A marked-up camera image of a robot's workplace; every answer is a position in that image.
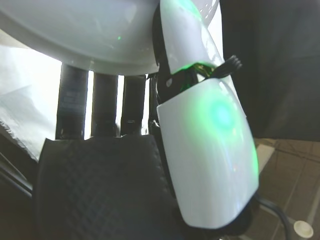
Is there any black curtain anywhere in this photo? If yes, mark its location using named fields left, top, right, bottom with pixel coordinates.
left=221, top=0, right=320, bottom=141

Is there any white cloth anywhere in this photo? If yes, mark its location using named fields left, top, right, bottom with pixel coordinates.
left=0, top=28, right=63, bottom=161

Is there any white round cap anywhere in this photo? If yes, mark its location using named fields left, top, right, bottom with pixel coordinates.
left=293, top=220, right=315, bottom=239

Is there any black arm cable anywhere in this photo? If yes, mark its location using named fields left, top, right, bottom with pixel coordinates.
left=253, top=196, right=295, bottom=240

